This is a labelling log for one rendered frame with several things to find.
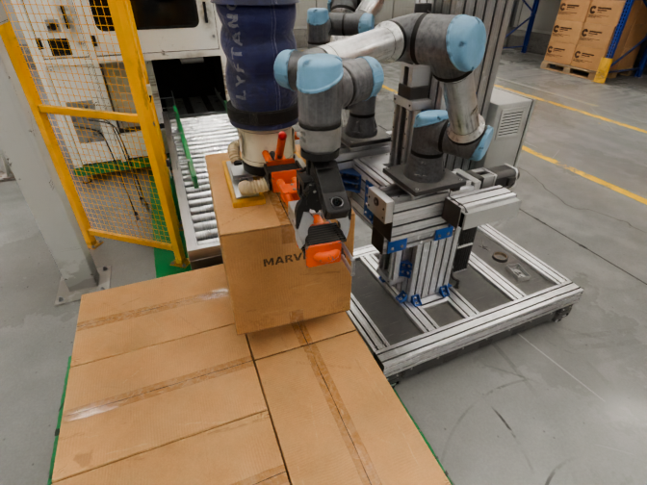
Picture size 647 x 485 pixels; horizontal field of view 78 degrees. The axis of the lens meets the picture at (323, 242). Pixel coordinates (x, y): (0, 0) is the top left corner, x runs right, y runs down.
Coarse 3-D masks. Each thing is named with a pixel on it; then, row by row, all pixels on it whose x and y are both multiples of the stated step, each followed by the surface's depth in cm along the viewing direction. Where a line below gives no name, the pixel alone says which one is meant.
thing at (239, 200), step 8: (224, 168) 141; (232, 176) 134; (232, 184) 130; (232, 192) 126; (240, 192) 125; (232, 200) 122; (240, 200) 122; (248, 200) 122; (256, 200) 122; (264, 200) 123
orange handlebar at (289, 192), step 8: (296, 136) 136; (264, 152) 122; (272, 160) 118; (280, 184) 104; (288, 184) 103; (296, 184) 103; (288, 192) 100; (296, 192) 105; (288, 200) 97; (320, 216) 92; (320, 256) 79; (328, 256) 79; (336, 256) 80
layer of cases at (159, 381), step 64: (128, 320) 155; (192, 320) 155; (320, 320) 155; (128, 384) 132; (192, 384) 132; (256, 384) 132; (320, 384) 132; (384, 384) 132; (64, 448) 114; (128, 448) 114; (192, 448) 114; (256, 448) 114; (320, 448) 114; (384, 448) 114
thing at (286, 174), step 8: (280, 160) 112; (288, 160) 113; (296, 160) 113; (264, 168) 111; (272, 168) 110; (280, 168) 110; (288, 168) 110; (296, 168) 110; (272, 176) 106; (280, 176) 107; (288, 176) 107; (296, 176) 108; (272, 184) 107
